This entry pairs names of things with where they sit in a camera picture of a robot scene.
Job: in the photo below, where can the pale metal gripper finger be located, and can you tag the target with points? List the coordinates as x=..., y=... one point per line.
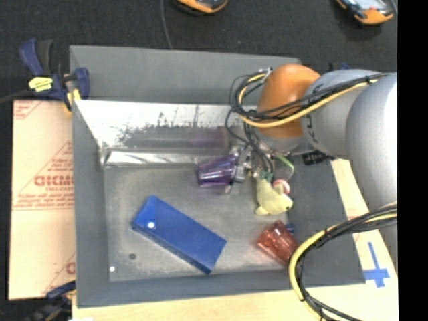
x=236, y=152
x=236, y=181

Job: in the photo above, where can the clear purple plastic cup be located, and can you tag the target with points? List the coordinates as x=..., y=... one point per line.
x=214, y=172

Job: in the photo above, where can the yellow-green toy animal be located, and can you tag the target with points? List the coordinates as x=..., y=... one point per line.
x=271, y=201

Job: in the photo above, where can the clear pink plastic cup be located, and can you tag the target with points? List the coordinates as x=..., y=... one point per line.
x=277, y=242

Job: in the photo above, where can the blue flat box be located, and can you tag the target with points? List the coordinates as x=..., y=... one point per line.
x=180, y=234

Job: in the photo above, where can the grey metal bin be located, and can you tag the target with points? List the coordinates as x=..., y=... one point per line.
x=150, y=79

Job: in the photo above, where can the brown cardboard board red print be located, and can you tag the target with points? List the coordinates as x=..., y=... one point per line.
x=40, y=192

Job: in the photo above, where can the black cylinder on white bracket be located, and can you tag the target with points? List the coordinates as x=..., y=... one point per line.
x=313, y=158

